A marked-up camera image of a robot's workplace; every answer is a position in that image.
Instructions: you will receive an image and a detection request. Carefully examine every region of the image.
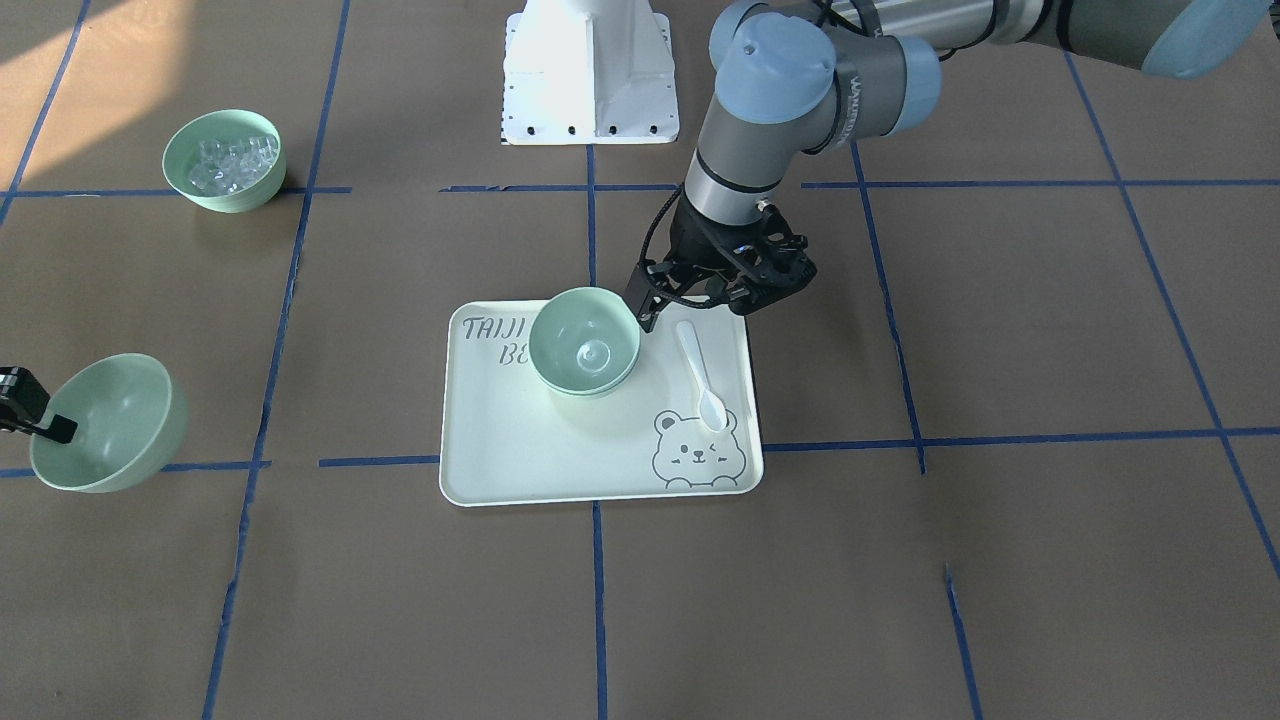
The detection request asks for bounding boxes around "black gripper at edge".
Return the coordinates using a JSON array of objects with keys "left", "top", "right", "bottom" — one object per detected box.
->
[{"left": 1, "top": 366, "right": 78, "bottom": 445}]

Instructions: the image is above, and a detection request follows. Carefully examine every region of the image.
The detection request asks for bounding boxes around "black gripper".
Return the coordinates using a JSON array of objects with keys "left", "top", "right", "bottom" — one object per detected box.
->
[{"left": 623, "top": 195, "right": 818, "bottom": 333}]

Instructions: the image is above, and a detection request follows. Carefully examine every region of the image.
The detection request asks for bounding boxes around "green bowl front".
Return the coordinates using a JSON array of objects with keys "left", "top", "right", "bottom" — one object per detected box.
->
[{"left": 29, "top": 354, "right": 189, "bottom": 493}]

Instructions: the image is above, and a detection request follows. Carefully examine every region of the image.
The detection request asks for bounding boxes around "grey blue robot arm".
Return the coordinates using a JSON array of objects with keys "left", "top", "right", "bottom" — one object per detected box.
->
[{"left": 605, "top": 1, "right": 1268, "bottom": 334}]

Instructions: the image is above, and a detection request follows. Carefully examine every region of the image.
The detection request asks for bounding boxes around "white plastic spoon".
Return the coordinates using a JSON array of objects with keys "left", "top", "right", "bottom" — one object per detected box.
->
[{"left": 675, "top": 320, "right": 730, "bottom": 433}]

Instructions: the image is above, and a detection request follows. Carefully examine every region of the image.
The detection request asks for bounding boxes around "green bowl on tray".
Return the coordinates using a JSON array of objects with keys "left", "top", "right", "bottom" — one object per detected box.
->
[{"left": 530, "top": 345, "right": 640, "bottom": 398}]

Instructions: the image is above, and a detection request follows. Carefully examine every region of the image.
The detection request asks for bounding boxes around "pale green bear tray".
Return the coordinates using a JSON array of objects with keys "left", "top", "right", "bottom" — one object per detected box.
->
[{"left": 439, "top": 300, "right": 764, "bottom": 506}]

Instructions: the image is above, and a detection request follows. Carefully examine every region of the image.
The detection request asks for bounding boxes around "clear ice cubes pile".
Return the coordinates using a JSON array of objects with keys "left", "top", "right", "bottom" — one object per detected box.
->
[{"left": 187, "top": 135, "right": 280, "bottom": 196}]

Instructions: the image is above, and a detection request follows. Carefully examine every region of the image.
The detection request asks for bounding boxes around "green bowl with ice cubes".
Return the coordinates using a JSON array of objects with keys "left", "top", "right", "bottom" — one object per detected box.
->
[{"left": 163, "top": 109, "right": 287, "bottom": 214}]

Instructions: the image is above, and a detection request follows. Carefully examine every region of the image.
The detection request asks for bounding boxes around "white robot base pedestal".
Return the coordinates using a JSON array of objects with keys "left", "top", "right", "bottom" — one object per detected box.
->
[{"left": 500, "top": 1, "right": 681, "bottom": 146}]

